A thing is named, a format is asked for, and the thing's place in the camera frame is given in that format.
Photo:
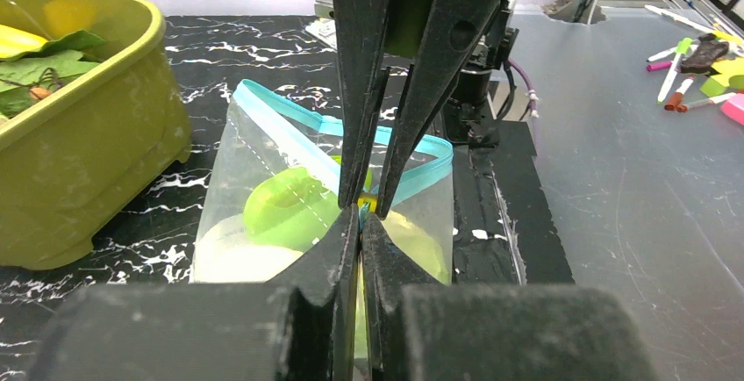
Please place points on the green leafy vegetable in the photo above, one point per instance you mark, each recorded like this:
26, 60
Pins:
29, 78

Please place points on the yellow green starfruit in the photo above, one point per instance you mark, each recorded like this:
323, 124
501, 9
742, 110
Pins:
15, 42

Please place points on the clear zip bag blue zipper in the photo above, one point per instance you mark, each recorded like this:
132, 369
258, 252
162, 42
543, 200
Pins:
262, 125

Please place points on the loose markers on desk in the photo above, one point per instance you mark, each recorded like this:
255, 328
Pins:
707, 70

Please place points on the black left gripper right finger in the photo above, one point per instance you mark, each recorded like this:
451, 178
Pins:
422, 329

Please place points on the green bell pepper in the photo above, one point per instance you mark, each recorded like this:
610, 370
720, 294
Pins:
286, 207

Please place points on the yellow bell pepper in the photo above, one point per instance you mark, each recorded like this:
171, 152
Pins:
63, 17

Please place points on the olive green plastic bin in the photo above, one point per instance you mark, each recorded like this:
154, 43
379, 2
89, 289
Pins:
70, 163

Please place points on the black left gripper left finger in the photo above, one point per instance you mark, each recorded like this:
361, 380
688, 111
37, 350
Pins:
203, 326

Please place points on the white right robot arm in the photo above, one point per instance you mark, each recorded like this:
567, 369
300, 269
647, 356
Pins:
466, 117

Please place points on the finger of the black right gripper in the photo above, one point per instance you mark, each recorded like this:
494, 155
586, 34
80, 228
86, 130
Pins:
453, 28
360, 34

